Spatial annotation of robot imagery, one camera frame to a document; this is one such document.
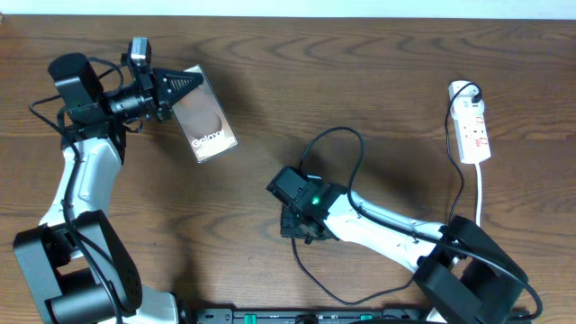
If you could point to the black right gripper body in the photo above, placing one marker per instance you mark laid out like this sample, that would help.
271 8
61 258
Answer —
291 226

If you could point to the white USB charger adapter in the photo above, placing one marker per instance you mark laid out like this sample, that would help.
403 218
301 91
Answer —
474 91

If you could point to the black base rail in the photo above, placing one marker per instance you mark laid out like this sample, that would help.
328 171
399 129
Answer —
228 316

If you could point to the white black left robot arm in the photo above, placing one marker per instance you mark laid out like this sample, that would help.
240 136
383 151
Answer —
74 263

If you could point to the white power strip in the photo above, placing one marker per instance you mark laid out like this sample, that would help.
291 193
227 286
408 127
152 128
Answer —
470 128

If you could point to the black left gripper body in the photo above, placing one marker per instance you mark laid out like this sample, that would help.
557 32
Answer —
148 91

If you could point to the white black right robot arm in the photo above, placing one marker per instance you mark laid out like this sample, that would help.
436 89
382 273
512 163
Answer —
463 272

